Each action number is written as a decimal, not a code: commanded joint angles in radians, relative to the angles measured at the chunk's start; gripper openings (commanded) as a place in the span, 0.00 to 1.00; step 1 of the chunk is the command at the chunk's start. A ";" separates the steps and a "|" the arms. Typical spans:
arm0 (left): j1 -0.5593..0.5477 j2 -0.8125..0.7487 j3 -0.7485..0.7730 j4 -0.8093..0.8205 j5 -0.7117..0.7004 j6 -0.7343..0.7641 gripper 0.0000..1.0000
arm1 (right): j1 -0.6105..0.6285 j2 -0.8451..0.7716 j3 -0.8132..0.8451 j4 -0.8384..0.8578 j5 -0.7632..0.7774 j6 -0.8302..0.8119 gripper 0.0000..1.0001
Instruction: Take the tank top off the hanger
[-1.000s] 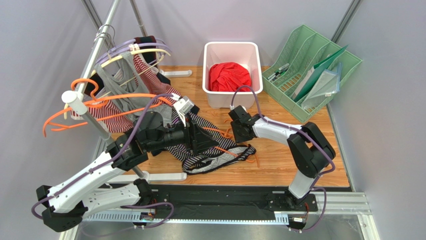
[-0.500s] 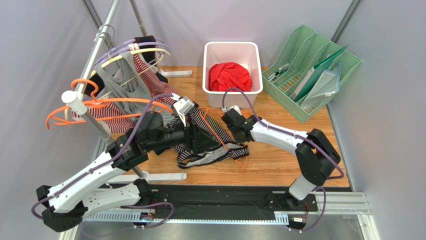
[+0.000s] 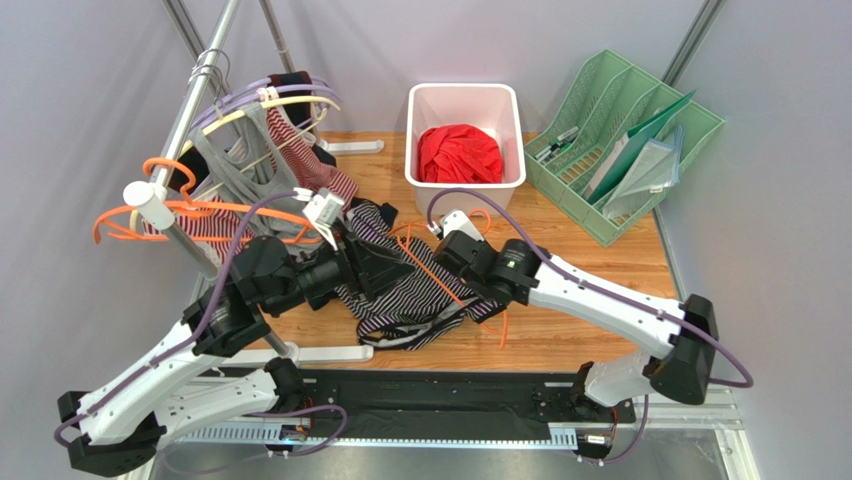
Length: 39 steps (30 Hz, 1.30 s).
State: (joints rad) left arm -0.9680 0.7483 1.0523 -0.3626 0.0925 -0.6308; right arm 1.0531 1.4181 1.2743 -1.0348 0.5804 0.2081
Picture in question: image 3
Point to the red tank top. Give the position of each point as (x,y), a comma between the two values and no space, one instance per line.
(458,154)

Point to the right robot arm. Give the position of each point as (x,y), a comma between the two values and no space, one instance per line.
(675,339)

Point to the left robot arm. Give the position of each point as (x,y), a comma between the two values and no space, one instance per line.
(123,424)

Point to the dark navy garment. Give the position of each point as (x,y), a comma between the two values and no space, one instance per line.
(319,153)

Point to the metal clothes rack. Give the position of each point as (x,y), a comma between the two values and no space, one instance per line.
(148,198)

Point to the green folder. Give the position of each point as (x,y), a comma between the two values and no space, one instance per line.
(627,149)

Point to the black white striped top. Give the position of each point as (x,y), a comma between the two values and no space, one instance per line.
(416,311)

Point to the red white striped top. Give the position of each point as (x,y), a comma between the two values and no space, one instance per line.
(263,225)

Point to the pens in organizer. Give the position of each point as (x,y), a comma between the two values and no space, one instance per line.
(555,147)

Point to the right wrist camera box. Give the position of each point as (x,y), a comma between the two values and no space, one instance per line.
(455,221)

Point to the orange plastic hanger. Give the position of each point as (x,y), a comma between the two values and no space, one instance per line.
(194,210)

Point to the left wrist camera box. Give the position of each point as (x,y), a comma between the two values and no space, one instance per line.
(322,210)

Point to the white plastic basket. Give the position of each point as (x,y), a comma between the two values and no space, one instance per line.
(491,107)

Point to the grey garment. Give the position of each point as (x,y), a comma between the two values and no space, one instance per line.
(252,169)

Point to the green file organizer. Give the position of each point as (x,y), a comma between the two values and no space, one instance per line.
(609,96)

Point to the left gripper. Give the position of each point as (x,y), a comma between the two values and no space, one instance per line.
(366,263)

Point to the clear document pouch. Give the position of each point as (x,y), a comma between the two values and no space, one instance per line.
(655,171)

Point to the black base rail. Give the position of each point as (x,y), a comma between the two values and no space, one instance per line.
(403,405)

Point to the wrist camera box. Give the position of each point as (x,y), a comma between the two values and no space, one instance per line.
(455,221)
(322,210)

